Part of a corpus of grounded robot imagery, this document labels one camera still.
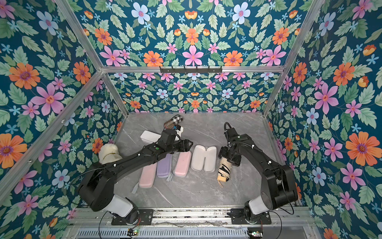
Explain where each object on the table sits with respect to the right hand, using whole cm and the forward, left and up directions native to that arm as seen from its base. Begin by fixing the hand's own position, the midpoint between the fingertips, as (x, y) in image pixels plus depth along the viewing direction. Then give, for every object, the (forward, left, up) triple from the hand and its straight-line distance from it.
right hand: (227, 157), depth 86 cm
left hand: (+6, +21, +7) cm, 23 cm away
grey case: (-4, +38, -5) cm, 38 cm away
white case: (+4, +15, -9) cm, 18 cm away
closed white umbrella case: (+14, +50, -1) cm, 52 cm away
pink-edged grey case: (-2, +27, -6) cm, 27 cm away
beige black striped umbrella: (-5, +1, -5) cm, 7 cm away
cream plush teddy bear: (+1, +71, +1) cm, 71 cm away
